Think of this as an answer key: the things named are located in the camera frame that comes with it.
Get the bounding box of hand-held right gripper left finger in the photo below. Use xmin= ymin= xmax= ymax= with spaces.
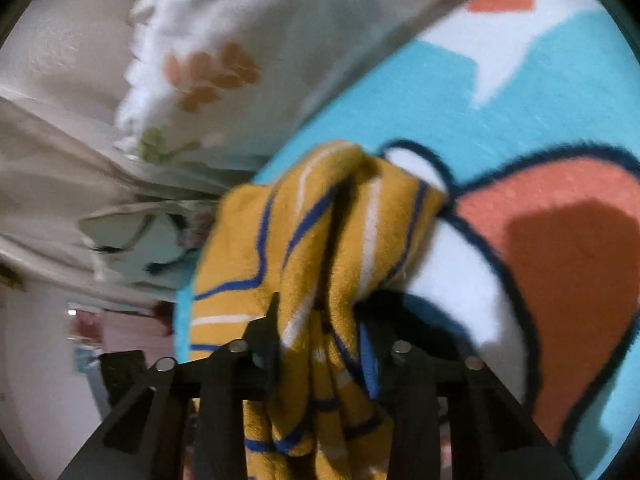
xmin=56 ymin=292 xmax=281 ymax=480

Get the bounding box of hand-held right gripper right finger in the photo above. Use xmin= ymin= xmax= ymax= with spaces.
xmin=357 ymin=321 xmax=581 ymax=480

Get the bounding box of yellow striped knit sweater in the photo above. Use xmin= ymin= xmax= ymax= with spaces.
xmin=190 ymin=141 xmax=448 ymax=480

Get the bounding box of small bird print cushion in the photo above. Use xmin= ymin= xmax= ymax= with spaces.
xmin=80 ymin=200 xmax=221 ymax=291

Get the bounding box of turquoise cartoon printed blanket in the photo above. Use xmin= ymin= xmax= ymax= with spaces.
xmin=172 ymin=0 xmax=640 ymax=480

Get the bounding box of large floral ruffled pillow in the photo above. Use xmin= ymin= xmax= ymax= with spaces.
xmin=112 ymin=0 xmax=526 ymax=171

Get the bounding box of beige embossed sheet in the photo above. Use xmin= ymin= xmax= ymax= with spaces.
xmin=0 ymin=0 xmax=261 ymax=306

